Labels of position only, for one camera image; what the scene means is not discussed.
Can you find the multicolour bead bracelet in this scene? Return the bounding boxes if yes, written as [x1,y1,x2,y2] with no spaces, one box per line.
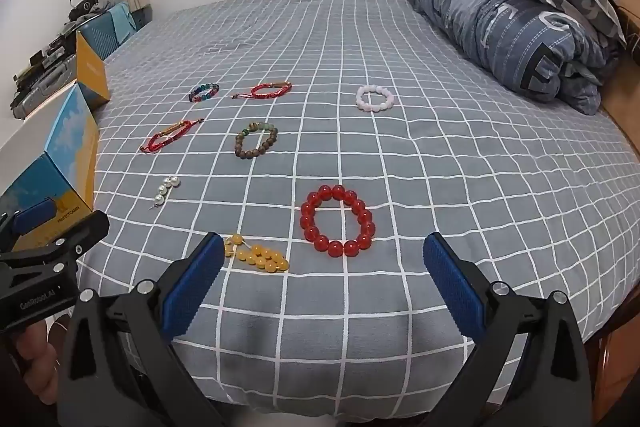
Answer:
[188,82,222,103]

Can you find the white blue cardboard box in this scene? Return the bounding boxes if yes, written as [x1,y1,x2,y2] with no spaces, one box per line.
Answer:
[1,34,111,251]

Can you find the pink white bead bracelet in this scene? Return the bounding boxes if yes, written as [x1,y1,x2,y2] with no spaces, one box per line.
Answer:
[354,83,396,114]

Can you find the red cord bracelet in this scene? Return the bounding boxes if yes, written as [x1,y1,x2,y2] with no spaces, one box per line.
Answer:
[139,117,205,154]
[231,80,294,101]

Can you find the wooden bed frame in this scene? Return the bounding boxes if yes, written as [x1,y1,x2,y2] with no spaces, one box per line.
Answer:
[584,0,640,425]

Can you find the red bead bracelet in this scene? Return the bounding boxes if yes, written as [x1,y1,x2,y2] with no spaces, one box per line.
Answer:
[298,184,377,258]

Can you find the teal suitcase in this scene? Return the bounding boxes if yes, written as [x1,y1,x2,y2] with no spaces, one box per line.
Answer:
[79,2,138,60]

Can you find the person left hand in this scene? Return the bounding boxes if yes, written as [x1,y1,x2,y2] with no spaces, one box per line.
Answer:
[14,321,58,405]

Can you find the grey hard suitcase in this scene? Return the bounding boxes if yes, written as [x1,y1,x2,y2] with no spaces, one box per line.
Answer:
[10,55,76,120]

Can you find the blue patterned rolled duvet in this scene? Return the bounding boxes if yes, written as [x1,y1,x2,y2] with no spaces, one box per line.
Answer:
[407,0,617,115]

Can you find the brown wooden bead bracelet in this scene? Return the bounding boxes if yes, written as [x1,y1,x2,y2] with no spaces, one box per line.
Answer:
[233,120,279,160]

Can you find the yellow amber bead bracelet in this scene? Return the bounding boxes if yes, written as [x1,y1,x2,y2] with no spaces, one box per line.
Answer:
[222,233,291,275]

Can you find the grey checked bed sheet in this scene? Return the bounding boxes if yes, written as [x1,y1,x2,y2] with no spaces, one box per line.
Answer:
[80,0,639,421]

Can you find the white pearl beads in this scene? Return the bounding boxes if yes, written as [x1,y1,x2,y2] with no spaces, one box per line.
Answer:
[151,174,181,209]

